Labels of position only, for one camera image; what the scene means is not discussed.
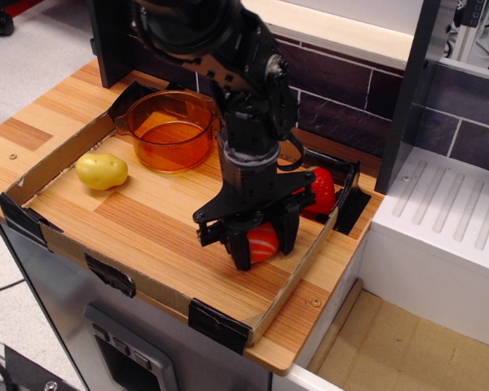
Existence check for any grey toy oven front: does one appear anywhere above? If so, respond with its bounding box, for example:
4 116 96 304
0 222 272 390

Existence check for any dark grey vertical post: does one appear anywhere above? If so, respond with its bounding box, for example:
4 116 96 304
375 0 456 194

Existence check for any black caster wheel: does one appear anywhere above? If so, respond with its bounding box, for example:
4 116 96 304
0 10 15 37

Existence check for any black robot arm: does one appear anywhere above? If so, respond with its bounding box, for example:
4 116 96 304
131 1 315 270

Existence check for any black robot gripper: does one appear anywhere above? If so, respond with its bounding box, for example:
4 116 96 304
193 140 315 270

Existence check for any white toy sink drainboard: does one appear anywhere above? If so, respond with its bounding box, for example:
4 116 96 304
359 148 489 345

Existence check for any orange transparent plastic pot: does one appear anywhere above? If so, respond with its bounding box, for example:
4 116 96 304
115 90 221 172

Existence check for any yellow toy potato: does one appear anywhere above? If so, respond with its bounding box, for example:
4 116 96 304
75 153 128 191

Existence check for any salmon nigiri sushi toy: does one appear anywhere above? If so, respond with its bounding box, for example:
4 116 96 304
247 222 280 264

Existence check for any red toy strawberry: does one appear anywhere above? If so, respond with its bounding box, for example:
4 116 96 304
304 166 337 215

